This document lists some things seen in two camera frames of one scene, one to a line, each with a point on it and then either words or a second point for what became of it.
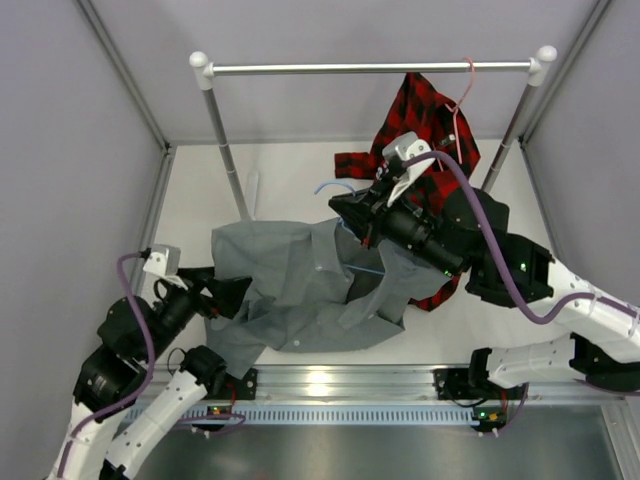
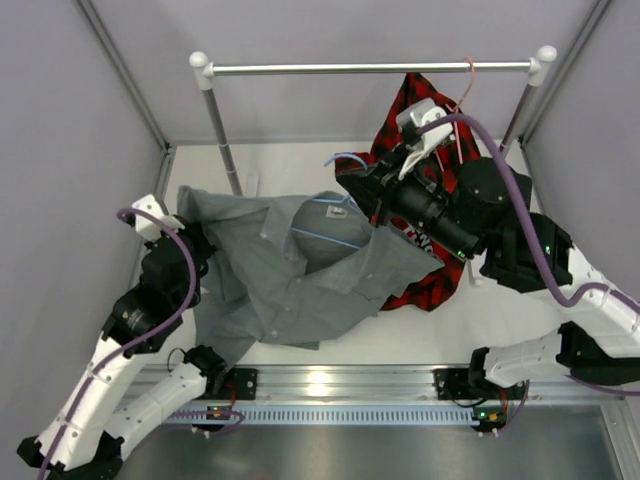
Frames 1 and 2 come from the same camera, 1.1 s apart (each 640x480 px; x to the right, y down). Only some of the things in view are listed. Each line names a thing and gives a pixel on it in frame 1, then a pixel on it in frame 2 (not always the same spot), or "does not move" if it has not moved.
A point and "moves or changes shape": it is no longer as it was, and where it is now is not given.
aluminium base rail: x=391 y=384 does not move
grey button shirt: x=313 y=287 moves or changes shape
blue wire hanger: x=346 y=226 → x=344 y=201
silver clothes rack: x=204 y=72 does not move
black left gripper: x=227 y=292 → x=197 y=231
